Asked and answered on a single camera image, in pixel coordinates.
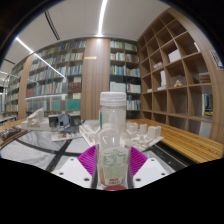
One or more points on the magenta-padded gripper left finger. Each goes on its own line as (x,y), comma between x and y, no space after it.
(75,170)

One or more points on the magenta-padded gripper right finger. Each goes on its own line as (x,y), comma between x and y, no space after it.
(148,170)

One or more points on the clear plastic drink bottle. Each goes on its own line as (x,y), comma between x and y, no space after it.
(113,146)

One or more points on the white city block model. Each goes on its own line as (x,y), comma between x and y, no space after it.
(146,135)

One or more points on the flat round red coaster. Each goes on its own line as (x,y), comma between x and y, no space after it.
(115,188)

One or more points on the curved wooden slat bench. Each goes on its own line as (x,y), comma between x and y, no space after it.
(180,140)

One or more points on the white building model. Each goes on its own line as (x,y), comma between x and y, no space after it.
(35,121)

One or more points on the wide wooden bookshelf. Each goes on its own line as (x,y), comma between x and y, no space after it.
(56,76)

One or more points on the narrow wooden bookshelf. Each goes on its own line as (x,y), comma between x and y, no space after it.
(125,76)

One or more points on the wooden cubby shelf unit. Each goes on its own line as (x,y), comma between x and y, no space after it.
(180,76)

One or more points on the shaded wooden bookshelf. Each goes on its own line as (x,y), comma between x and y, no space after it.
(12,90)

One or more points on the straight ceiling light strip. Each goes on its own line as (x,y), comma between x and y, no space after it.
(101,16)

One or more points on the small brass wall plaque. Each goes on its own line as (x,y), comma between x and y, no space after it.
(90,57)

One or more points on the wall poster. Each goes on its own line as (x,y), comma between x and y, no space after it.
(217,60)

